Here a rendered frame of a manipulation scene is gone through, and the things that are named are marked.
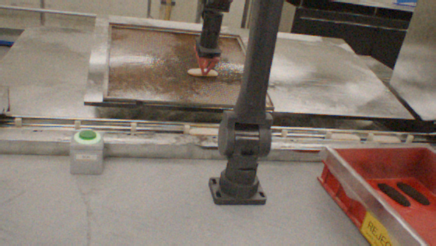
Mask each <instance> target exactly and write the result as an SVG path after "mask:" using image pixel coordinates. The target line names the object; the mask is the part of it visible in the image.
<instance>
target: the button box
mask: <svg viewBox="0 0 436 246"><path fill-rule="evenodd" d="M81 131H82V130H74V131H73V133H72V138H71V142H70V145H69V173H70V174H102V170H103V161H104V159H106V147H104V132H102V131H95V132H97V133H98V134H99V135H100V140H99V141H98V142H93V143H82V142H77V141H76V140H75V135H76V134H77V133H78V132H81Z"/></svg>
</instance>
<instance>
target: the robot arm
mask: <svg viewBox="0 0 436 246"><path fill-rule="evenodd" d="M200 1H201V4H200V6H199V12H200V14H201V16H202V18H203V25H202V32H201V37H196V38H195V41H196V45H195V53H196V57H197V61H198V63H199V68H200V69H201V71H202V75H203V76H207V75H208V74H209V71H210V70H211V69H212V68H213V67H214V66H215V65H216V63H217V62H218V61H219V60H220V57H221V54H222V51H221V50H220V48H219V46H218V40H219V37H220V31H221V26H222V23H223V12H230V4H231V2H233V0H200ZM283 3H284V0H255V3H254V7H253V12H252V17H251V25H250V29H249V38H248V46H247V50H246V55H245V60H244V68H243V76H242V81H241V88H240V91H239V94H238V97H237V103H236V104H235V105H234V109H233V110H232V111H223V120H222V121H221V123H220V126H219V130H218V135H217V145H218V150H219V153H220V155H221V156H226V157H227V160H228V163H227V166H226V169H224V170H223V171H221V175H220V177H210V178H209V190H210V193H211V196H212V197H213V201H214V203H215V204H217V205H218V206H236V205H265V203H266V200H267V196H266V194H265V192H264V190H263V187H262V185H261V183H260V182H259V179H258V177H257V167H258V163H257V159H258V157H262V156H268V155H269V153H270V149H271V145H272V133H271V127H272V123H273V117H272V116H271V115H270V113H266V112H265V102H266V95H267V90H268V87H269V80H270V72H271V68H272V63H273V57H274V53H275V50H276V38H277V34H278V31H279V26H280V20H281V12H282V7H283ZM203 61H205V62H204V63H203ZM209 62H212V63H210V65H209V67H208V69H207V70H206V71H204V69H205V67H206V66H207V64H208V63H209ZM202 63H203V64H202Z"/></svg>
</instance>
